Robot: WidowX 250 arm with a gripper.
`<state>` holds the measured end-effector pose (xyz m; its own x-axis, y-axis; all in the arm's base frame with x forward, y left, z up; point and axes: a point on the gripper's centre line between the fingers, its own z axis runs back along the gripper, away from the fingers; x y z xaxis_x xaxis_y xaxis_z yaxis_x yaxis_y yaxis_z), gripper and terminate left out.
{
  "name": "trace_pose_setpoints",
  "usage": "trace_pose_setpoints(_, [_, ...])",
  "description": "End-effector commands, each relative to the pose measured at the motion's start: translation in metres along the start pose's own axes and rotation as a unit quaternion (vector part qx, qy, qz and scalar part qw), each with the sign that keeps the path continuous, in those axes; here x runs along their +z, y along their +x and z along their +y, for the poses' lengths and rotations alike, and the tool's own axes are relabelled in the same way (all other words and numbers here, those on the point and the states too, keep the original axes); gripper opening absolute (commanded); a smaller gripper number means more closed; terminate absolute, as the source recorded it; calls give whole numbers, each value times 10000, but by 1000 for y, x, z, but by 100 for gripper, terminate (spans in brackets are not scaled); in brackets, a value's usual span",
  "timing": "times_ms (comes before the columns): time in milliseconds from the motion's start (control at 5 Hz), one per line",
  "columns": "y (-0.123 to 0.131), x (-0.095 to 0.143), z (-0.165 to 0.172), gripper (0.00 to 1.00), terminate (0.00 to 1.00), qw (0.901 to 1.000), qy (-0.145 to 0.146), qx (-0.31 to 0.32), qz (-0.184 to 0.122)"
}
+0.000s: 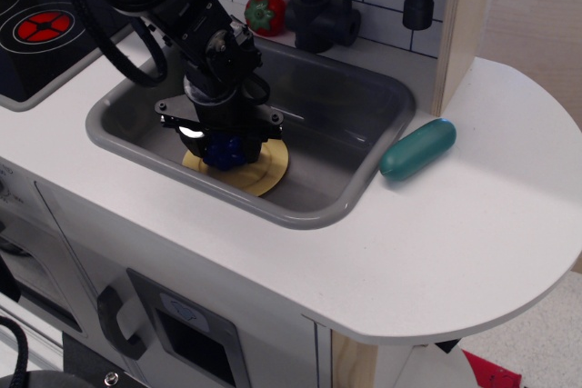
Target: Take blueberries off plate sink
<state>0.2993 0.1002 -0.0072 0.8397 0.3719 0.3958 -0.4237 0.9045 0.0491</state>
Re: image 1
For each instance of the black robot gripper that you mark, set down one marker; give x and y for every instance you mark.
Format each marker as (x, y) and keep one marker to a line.
(241, 109)

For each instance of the blue toy blueberries cluster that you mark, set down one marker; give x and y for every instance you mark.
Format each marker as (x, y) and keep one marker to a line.
(224, 152)

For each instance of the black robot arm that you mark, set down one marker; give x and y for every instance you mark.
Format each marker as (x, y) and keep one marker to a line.
(216, 49)

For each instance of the yellow toy plate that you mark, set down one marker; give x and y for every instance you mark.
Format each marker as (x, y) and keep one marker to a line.
(257, 178)

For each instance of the grey plastic sink basin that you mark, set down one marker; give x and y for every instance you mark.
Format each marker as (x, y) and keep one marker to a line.
(339, 119)

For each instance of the red toy strawberry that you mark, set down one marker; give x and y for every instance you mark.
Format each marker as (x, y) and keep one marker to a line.
(266, 17)

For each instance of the black toy faucet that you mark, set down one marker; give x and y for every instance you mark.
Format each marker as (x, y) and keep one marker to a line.
(320, 24)

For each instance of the teal toy cucumber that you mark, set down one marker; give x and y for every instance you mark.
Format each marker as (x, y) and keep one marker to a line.
(417, 150)

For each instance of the grey dishwasher panel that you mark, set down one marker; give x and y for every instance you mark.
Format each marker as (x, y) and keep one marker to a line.
(194, 335)

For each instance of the black toy stove top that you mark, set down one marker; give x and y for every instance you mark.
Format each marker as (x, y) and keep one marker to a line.
(44, 44)

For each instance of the grey oven door window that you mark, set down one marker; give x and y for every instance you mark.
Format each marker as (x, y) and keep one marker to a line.
(27, 282)

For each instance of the wooden side panel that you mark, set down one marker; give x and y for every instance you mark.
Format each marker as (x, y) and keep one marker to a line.
(460, 39)

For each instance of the red object on floor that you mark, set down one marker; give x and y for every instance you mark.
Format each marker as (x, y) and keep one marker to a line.
(492, 375)

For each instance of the black oven door handle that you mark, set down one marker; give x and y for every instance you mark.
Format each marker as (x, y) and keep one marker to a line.
(109, 305)

